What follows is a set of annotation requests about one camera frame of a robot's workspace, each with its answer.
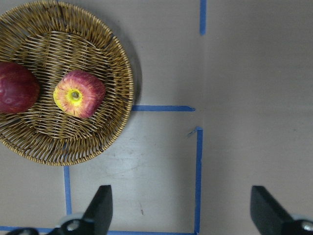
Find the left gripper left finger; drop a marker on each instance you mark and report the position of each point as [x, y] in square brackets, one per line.
[96, 219]

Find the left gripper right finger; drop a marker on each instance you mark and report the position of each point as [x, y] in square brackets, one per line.
[270, 218]

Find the red yellow apple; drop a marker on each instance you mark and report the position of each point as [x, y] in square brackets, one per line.
[79, 94]

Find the dark red apple in basket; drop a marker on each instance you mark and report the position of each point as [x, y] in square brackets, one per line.
[19, 88]

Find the woven wicker basket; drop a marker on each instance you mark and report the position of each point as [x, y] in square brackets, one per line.
[53, 38]

